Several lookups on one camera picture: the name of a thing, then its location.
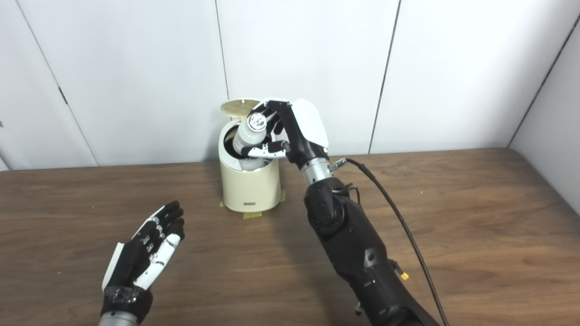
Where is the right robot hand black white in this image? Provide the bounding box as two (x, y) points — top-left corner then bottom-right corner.
(240, 98), (330, 170)

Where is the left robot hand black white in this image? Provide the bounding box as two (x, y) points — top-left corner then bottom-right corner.
(101, 201), (186, 324)

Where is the small white plastic bottle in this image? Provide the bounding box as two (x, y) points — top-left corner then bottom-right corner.
(232, 112), (269, 172)

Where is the cream round bin lid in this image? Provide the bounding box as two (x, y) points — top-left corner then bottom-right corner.
(221, 98), (261, 119)

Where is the cream-colored round bin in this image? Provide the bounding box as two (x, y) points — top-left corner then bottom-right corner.
(218, 115), (282, 213)

